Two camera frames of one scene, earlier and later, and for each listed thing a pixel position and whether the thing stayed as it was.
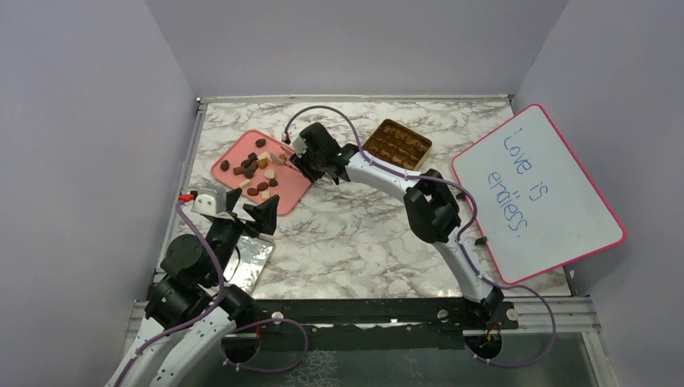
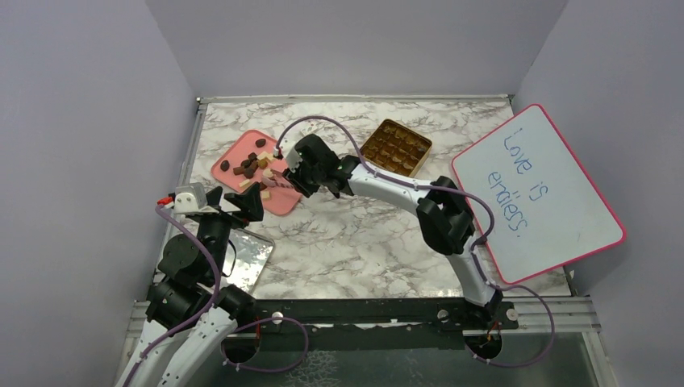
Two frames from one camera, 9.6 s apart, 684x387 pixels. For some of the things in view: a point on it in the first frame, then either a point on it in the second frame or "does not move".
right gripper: (299, 163) → (294, 178)
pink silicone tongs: (281, 159) → (277, 180)
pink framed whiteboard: (533, 207) does not move
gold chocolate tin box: (398, 145) does not move
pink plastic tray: (263, 168) does not move
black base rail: (371, 324) does not move
